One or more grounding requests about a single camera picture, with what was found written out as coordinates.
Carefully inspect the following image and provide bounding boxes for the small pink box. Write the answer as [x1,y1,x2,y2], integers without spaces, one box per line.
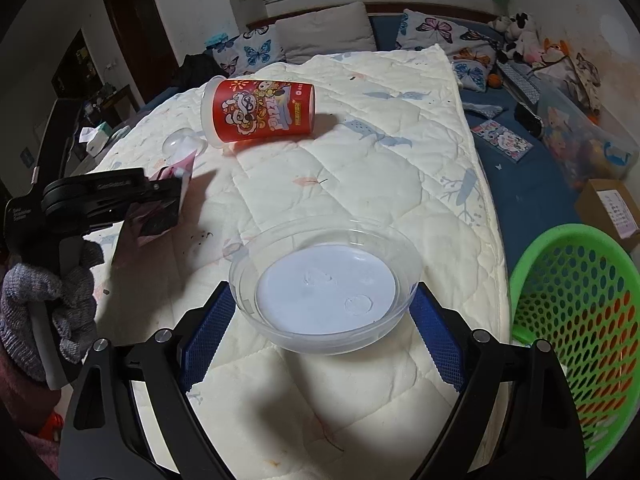
[111,152,195,263]

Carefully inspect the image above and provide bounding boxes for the orange white plush toy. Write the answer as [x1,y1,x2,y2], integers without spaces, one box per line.
[532,37,573,68]

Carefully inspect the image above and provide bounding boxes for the butterfly print pillow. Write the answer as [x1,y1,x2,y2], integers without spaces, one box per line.
[450,57,493,93]
[210,25,287,78]
[397,8,501,56]

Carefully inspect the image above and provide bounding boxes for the grey keyboard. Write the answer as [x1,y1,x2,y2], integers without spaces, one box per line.
[497,62,543,106]

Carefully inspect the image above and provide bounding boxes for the cardboard box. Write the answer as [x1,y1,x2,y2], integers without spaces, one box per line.
[574,178,640,256]

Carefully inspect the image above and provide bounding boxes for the green white tissue box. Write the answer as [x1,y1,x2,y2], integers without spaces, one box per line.
[80,120,128,158]

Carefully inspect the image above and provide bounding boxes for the black case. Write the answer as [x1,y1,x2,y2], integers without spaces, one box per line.
[514,102,546,138]

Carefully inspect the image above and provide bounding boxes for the person's left forearm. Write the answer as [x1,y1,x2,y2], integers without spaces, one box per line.
[0,345,66,466]

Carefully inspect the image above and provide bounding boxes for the red printed paper cup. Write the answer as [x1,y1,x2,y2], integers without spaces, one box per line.
[200,75,317,150]

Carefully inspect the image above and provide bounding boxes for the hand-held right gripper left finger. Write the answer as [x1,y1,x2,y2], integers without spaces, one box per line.
[60,282,237,480]

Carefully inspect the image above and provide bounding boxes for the dark wooden door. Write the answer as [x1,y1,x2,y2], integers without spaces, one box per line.
[104,0,181,106]

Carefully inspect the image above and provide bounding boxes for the green plastic basket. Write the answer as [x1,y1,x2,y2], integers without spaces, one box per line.
[507,224,640,480]

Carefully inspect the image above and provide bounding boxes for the printed picture book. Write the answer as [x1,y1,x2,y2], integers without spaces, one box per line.
[471,120,535,162]

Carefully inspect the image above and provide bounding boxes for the grey printed cloth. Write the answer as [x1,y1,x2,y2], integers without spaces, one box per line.
[462,101,506,120]

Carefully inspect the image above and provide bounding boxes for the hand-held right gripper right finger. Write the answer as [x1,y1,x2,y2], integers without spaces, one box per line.
[409,281,587,480]

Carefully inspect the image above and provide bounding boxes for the clear plastic storage box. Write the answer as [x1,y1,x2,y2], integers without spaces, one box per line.
[537,80,633,191]

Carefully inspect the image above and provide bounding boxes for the dark wooden shelf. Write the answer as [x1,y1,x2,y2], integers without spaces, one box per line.
[50,30,138,126]

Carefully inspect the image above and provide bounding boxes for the person's left hand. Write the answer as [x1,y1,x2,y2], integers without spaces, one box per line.
[0,240,106,381]

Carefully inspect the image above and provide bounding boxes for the grey white plush toy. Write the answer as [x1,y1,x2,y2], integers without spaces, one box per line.
[572,52,603,113]

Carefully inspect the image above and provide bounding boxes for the plain beige pillow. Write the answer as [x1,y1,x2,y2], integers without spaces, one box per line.
[275,1,377,65]

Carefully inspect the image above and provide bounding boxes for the blue bed sheet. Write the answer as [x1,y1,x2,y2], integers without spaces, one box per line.
[367,12,601,271]

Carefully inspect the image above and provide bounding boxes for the clear plastic bowl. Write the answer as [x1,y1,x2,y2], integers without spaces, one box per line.
[229,217,423,356]

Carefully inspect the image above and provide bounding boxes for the black clothing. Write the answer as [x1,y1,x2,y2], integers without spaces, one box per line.
[177,52,226,93]

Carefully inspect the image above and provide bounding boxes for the black white plush toy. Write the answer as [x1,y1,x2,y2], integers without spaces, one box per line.
[492,10,543,63]

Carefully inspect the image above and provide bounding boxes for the white quilted blanket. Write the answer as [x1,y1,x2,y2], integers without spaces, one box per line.
[90,45,516,480]

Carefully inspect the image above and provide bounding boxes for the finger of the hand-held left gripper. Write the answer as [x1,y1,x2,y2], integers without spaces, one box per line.
[144,176,184,228]

